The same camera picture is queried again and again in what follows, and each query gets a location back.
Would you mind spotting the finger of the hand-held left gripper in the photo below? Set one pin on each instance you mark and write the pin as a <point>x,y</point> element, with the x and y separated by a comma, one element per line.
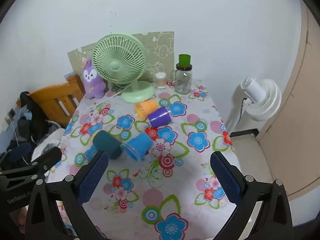
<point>48,157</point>

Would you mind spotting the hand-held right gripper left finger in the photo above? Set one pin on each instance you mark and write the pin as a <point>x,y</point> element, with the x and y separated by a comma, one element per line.
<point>93,177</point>

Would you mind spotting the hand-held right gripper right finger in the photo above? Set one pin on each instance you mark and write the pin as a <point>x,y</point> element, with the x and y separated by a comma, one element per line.
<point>225,180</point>

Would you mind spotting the teal cup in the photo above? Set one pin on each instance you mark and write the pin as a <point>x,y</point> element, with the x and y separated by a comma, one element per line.
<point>106,143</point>

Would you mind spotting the blue cup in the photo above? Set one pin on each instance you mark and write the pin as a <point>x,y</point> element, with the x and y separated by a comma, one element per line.
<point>138,145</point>

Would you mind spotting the orange cup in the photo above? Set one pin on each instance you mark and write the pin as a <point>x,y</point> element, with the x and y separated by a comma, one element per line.
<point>147,107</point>

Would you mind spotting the purple cup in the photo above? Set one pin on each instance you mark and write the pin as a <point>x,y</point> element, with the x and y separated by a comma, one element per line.
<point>160,117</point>

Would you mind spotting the small white cup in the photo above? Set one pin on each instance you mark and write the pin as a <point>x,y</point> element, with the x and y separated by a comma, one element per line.
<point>160,81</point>

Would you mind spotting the green cup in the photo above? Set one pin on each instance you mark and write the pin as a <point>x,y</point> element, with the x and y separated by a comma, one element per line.
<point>184,60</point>

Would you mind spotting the white cloth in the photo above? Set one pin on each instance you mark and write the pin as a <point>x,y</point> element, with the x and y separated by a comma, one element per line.
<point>48,143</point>

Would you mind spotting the dark clothes pile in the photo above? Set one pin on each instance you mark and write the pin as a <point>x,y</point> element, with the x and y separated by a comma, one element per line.
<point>31,120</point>

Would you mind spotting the floral tablecloth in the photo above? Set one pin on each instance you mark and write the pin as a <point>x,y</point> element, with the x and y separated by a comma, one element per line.
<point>175,180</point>

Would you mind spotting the purple plush toy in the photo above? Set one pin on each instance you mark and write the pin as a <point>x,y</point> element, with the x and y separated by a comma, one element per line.
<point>92,83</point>

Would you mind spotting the white floor fan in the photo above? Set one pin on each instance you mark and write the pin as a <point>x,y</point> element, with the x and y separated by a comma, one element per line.
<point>262,97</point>

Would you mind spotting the beige door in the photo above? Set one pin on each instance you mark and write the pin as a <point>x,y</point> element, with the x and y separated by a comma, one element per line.
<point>300,105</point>

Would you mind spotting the glass jar mug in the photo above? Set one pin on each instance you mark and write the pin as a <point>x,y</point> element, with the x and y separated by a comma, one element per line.
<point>183,82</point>

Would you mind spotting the green desk fan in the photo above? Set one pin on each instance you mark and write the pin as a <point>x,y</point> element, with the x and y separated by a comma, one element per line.
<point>115,65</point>

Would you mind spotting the wall outlet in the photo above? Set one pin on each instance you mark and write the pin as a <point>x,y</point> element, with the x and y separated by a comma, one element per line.
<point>10,116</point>

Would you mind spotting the beige cartoon wall sheet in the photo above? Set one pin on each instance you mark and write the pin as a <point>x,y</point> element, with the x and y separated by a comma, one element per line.
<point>160,45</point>

